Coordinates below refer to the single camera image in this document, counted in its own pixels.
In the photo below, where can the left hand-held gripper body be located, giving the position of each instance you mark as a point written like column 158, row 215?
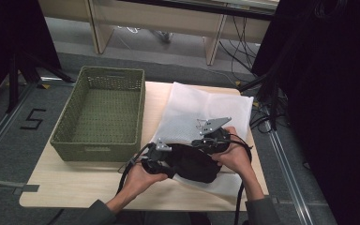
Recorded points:
column 156, row 162

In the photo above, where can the green woven basket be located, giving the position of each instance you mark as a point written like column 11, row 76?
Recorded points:
column 75, row 151

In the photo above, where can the metal floor rail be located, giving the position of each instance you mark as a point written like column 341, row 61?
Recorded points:
column 289, row 175
column 0, row 128

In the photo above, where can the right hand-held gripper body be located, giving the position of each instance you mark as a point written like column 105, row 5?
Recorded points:
column 215, row 123

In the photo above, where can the light wooden desk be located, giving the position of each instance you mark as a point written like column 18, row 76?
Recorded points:
column 156, row 17

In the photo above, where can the black cloth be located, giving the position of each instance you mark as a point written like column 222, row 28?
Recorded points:
column 193, row 164

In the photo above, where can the black curtain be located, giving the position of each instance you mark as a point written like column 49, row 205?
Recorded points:
column 331, row 93
column 9, row 31

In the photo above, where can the person's right hand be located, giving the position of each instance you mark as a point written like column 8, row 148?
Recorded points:
column 237, row 157

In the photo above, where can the person's left hand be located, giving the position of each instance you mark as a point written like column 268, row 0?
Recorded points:
column 140, row 179

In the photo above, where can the black metal stand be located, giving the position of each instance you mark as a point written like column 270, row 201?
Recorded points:
column 273, row 103
column 12, row 81

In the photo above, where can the white mesh laundry bag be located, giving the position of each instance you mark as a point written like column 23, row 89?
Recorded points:
column 193, row 103

